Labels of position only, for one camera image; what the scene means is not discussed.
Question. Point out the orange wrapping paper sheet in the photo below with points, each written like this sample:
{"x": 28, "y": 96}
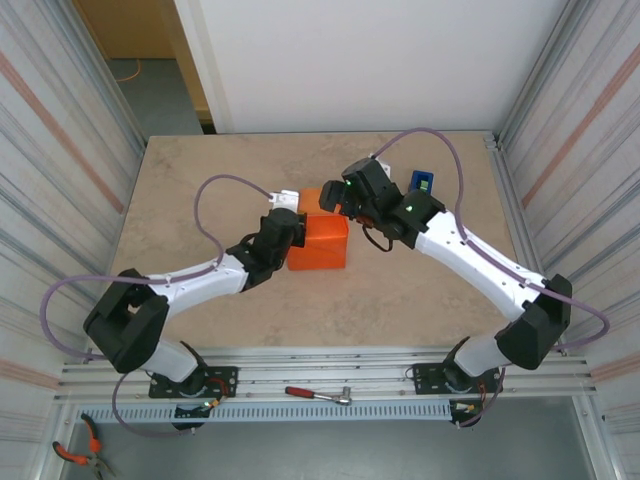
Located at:
{"x": 325, "y": 245}

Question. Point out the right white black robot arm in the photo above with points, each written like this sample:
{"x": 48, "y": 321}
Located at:
{"x": 475, "y": 265}

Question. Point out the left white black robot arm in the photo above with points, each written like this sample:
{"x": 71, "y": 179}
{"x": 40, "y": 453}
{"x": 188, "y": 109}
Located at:
{"x": 200, "y": 282}

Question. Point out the blue tape dispenser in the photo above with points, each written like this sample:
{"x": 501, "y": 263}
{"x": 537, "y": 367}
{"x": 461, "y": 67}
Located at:
{"x": 414, "y": 180}

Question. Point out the aluminium mounting rails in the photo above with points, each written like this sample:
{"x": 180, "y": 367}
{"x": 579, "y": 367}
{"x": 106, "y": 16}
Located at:
{"x": 325, "y": 365}

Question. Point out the yellow wooden door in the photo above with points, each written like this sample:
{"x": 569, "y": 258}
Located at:
{"x": 192, "y": 75}

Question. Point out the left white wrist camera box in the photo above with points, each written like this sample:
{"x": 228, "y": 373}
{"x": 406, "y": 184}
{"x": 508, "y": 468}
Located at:
{"x": 285, "y": 200}

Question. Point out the aluminium side rail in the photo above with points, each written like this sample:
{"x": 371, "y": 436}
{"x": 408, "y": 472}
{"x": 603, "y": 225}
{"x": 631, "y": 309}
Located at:
{"x": 500, "y": 165}

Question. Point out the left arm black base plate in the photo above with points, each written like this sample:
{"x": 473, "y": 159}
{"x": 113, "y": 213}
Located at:
{"x": 227, "y": 375}

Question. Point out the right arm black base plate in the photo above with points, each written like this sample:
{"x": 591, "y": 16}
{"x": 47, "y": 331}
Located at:
{"x": 425, "y": 375}

